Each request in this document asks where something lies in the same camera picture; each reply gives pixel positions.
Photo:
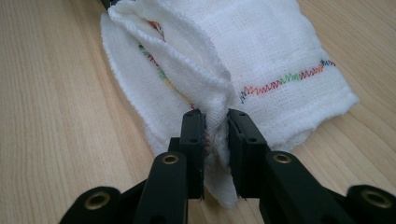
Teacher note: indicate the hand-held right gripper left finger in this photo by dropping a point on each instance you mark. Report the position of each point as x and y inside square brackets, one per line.
[190, 146]

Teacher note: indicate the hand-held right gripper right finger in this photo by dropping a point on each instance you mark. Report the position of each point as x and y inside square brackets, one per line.
[246, 149]

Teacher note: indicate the white cloth with coloured stitching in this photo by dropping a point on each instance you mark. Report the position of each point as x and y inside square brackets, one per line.
[255, 40]

